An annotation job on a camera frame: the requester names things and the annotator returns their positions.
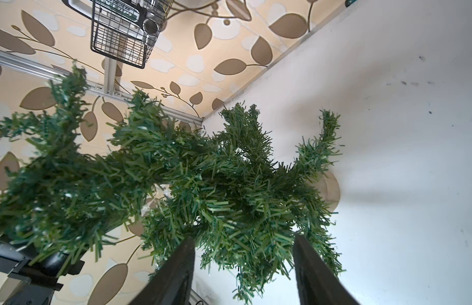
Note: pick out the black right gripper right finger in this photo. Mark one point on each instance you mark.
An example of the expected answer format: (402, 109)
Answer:
(315, 281)

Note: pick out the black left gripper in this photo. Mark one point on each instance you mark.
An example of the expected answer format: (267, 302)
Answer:
(33, 283)

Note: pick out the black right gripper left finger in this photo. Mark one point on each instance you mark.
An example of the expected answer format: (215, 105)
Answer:
(172, 283)

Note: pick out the small green christmas tree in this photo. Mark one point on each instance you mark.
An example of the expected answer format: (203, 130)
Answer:
(226, 192)

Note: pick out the back black wire basket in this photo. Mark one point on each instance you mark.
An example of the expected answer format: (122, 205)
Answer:
(123, 30)

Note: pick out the green handled screwdriver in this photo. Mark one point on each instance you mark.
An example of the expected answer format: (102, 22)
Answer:
(349, 2)

